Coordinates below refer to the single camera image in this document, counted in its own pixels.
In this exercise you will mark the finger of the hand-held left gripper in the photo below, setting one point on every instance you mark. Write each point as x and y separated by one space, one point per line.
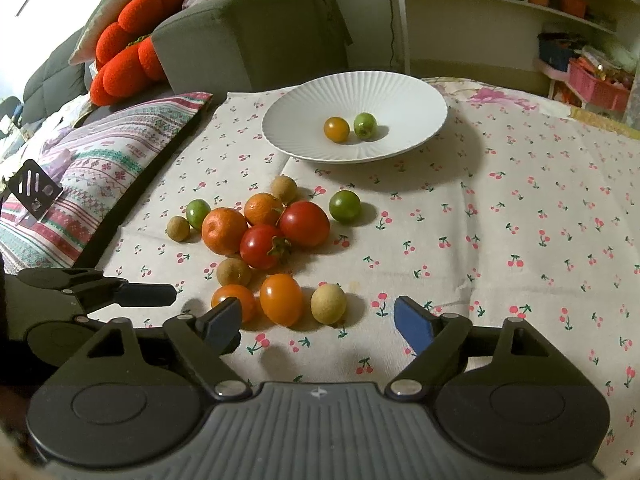
147 294

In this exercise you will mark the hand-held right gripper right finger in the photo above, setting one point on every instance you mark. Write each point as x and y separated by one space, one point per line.
412 322

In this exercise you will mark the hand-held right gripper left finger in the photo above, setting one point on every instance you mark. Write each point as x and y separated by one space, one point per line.
222 321

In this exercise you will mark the orange cherry tomato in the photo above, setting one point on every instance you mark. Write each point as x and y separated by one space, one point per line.
242 296

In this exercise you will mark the oval orange tomato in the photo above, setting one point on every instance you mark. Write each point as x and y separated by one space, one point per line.
281 300

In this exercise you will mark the red tomato with stem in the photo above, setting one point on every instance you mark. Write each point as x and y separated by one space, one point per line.
260 246

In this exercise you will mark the large pale longan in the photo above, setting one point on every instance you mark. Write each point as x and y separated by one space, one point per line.
328 303

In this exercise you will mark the small green tomato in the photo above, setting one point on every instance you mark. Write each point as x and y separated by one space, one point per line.
365 125
197 211

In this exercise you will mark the small mandarin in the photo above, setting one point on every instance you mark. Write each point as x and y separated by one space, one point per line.
262 208

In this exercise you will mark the large green tomato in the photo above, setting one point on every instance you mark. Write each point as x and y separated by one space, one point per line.
345 206

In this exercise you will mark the small round orange tomato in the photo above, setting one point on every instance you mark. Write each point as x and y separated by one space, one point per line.
336 129

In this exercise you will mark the white ribbed plate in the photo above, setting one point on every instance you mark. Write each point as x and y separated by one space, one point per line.
350 100

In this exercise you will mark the cherry print cloth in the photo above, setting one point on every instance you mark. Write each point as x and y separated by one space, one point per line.
500 240

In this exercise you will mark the striped patterned pillow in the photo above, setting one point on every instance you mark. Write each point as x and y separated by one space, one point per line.
115 160

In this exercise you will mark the black perforated metal plate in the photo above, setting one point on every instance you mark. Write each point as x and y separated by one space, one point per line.
31 185

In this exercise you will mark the red flower cushion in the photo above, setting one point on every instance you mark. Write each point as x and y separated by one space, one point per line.
127 65

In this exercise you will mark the floral bed sheet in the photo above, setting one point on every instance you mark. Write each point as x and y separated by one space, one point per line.
500 97

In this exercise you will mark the white ornate drawer box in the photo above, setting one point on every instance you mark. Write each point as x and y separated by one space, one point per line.
560 87

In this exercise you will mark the grey sofa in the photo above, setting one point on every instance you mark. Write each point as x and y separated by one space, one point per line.
250 35

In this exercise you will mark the beige pillow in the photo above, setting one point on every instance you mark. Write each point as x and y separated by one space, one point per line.
115 5

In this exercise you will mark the pink plastic basket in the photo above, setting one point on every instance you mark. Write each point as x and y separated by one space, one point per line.
597 85

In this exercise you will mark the white shelf unit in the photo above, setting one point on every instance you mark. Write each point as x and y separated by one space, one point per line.
475 25

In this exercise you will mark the blue plastic basket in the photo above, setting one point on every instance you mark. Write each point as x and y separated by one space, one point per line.
557 50

